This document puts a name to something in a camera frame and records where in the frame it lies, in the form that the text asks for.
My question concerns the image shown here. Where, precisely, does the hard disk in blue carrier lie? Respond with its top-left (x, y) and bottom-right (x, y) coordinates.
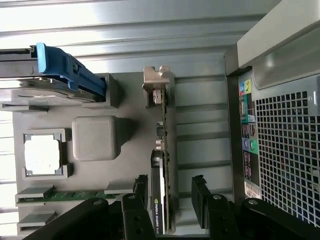
top-left (0, 42), bottom-right (106, 111)

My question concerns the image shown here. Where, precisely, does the silver CPU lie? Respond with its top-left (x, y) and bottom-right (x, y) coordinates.
top-left (24, 139), bottom-right (64, 175)

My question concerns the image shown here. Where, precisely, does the open black PC case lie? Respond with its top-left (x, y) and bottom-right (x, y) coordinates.
top-left (223, 0), bottom-right (320, 221)

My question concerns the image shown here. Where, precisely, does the green RAM stick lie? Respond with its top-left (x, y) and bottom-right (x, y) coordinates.
top-left (18, 190), bottom-right (136, 204)

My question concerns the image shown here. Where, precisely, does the grey parts rack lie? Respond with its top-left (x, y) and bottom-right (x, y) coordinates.
top-left (0, 72), bottom-right (181, 240)

